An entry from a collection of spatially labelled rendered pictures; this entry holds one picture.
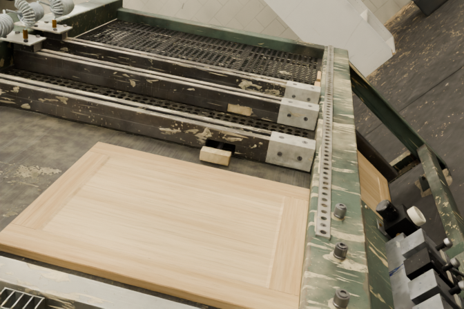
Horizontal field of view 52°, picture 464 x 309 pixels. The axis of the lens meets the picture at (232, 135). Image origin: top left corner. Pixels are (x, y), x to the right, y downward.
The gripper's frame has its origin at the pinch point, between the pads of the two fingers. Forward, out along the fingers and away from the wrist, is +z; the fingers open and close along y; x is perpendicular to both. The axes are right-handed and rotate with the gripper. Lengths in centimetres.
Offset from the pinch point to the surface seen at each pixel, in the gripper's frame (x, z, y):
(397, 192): -121, 161, -41
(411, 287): 1, 15, -89
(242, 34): -76, 91, 53
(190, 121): 2.9, 35.5, -20.3
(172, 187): 20, 29, -39
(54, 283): 51, 10, -54
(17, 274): 55, 10, -50
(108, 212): 36, 23, -40
